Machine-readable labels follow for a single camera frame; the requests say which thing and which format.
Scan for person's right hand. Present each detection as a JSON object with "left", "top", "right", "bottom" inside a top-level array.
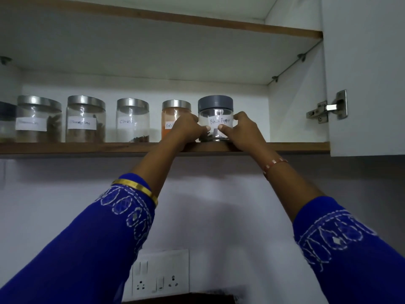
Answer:
[{"left": 217, "top": 111, "right": 269, "bottom": 156}]

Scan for person's left hand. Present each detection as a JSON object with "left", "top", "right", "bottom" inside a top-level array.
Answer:
[{"left": 163, "top": 112, "right": 212, "bottom": 152}]

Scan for red chilli powder jar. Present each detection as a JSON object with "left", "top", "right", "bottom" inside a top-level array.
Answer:
[{"left": 161, "top": 99, "right": 192, "bottom": 141}]

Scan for black pepper jar grey lid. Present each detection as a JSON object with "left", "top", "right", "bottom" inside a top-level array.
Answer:
[{"left": 197, "top": 95, "right": 234, "bottom": 142}]

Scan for brown wooden cabinet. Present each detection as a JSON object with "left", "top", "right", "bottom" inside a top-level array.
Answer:
[{"left": 0, "top": 0, "right": 405, "bottom": 159}]

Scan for steel-lid brown pods spice jar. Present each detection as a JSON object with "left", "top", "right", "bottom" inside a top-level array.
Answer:
[{"left": 65, "top": 95, "right": 106, "bottom": 143}]

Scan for brown wooden cabinet door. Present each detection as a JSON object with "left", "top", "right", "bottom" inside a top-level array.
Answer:
[{"left": 321, "top": 0, "right": 405, "bottom": 157}]

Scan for steel-lid cinnamon jar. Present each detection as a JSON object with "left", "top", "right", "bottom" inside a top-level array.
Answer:
[{"left": 15, "top": 95, "right": 62, "bottom": 143}]

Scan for grey-lid coriander powder jar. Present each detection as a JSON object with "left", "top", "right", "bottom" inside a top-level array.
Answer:
[{"left": 0, "top": 101, "right": 17, "bottom": 143}]

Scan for person's right forearm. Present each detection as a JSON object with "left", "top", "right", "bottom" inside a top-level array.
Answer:
[{"left": 250, "top": 147, "right": 327, "bottom": 223}]

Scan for person's left forearm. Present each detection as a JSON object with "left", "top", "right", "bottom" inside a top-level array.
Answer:
[{"left": 131, "top": 141, "right": 187, "bottom": 200}]

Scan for metal cabinet door hinge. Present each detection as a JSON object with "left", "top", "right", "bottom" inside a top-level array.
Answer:
[{"left": 306, "top": 89, "right": 348, "bottom": 124}]

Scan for white cabinet shelf board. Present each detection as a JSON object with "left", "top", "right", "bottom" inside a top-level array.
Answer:
[{"left": 0, "top": 0, "right": 323, "bottom": 85}]

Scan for gold bangle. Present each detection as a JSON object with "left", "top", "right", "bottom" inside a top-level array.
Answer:
[{"left": 111, "top": 179, "right": 159, "bottom": 207}]

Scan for red beaded bracelet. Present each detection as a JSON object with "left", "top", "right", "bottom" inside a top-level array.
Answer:
[{"left": 262, "top": 157, "right": 289, "bottom": 179}]

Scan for white wall socket plate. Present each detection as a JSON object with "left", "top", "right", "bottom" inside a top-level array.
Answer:
[{"left": 131, "top": 249, "right": 190, "bottom": 298}]

